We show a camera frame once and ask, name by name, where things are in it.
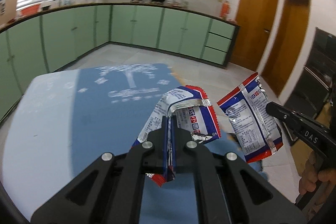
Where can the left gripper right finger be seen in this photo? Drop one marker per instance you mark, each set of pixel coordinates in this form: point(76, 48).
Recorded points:
point(227, 189)

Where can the green lower kitchen cabinets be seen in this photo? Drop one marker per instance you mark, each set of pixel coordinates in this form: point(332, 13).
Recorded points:
point(49, 41)

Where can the orange thermos flask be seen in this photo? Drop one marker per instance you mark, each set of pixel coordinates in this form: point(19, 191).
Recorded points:
point(225, 9)

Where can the blue red wrapper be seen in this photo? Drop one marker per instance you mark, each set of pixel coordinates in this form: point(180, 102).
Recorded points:
point(257, 132)
point(188, 108)

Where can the blue tablecloth mat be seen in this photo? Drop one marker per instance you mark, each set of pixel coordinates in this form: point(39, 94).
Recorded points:
point(66, 120)

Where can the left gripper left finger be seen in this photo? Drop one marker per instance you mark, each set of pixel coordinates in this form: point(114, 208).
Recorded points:
point(110, 189)

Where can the person's right hand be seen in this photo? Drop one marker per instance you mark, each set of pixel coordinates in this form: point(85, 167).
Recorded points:
point(311, 176)

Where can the red wash basin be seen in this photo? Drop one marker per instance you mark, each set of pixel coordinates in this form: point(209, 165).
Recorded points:
point(31, 10)

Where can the wooden cutting board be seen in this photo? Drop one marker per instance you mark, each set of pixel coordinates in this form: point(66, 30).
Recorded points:
point(8, 11)

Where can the brown wooden door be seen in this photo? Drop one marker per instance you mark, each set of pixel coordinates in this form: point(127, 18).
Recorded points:
point(255, 18)
point(287, 44)

